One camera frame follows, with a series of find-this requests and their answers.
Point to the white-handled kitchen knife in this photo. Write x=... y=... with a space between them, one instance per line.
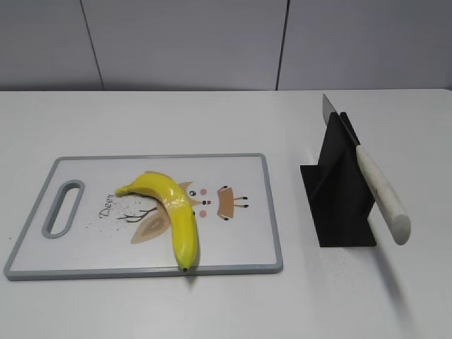
x=386 y=198

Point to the yellow plastic banana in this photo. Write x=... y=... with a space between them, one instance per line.
x=178 y=207

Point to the black knife stand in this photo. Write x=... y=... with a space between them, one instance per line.
x=340 y=200

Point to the white grey-rimmed cutting board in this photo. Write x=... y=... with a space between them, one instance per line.
x=79 y=229

